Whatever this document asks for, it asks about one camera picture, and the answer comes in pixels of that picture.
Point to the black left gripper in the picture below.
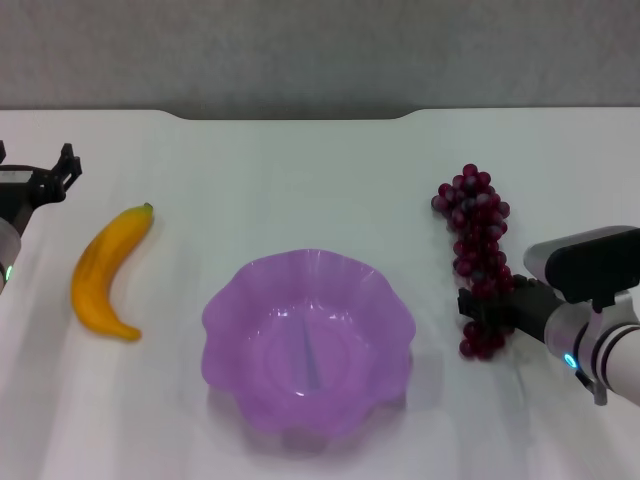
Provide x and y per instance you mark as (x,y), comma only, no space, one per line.
(27,197)

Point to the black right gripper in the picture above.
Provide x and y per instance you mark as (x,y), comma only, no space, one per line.
(537,310)

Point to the dark red grape bunch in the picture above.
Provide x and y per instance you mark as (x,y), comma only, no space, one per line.
(475,225)

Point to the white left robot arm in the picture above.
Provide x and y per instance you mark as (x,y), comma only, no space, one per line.
(7,250)

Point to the yellow banana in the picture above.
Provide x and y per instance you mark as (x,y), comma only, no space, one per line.
(100,260)

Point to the purple scalloped plastic bowl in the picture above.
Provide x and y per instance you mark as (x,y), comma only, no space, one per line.
(310,350)

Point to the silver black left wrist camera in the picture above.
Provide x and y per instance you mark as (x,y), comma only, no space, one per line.
(14,176)

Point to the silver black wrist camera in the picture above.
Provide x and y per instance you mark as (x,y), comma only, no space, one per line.
(14,176)
(590,265)

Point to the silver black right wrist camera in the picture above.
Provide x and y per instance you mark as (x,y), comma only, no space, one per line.
(590,265)

